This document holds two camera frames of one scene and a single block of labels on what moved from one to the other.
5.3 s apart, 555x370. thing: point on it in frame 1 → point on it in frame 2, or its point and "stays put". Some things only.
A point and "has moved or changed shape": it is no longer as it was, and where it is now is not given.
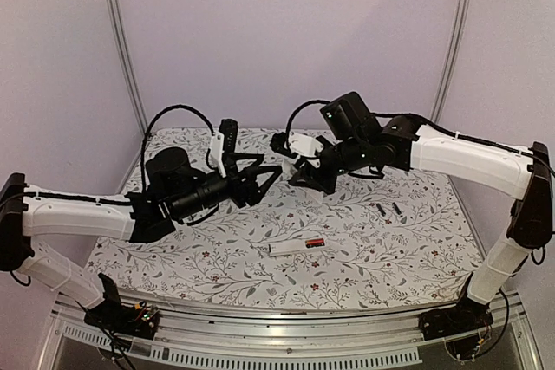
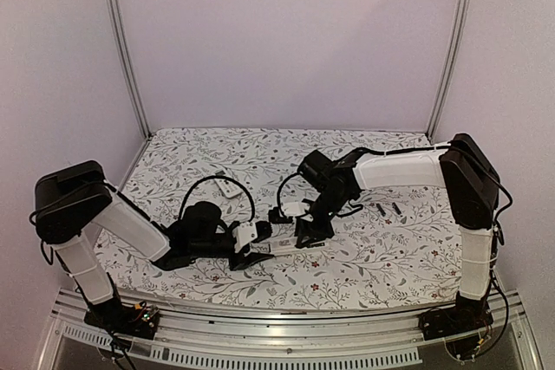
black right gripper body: [351, 155] → [331, 203]
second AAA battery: [381, 210] stays put
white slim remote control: [294, 247] has moved or changed shape
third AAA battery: [397, 210] stays put
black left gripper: [255, 197] → [246, 261]
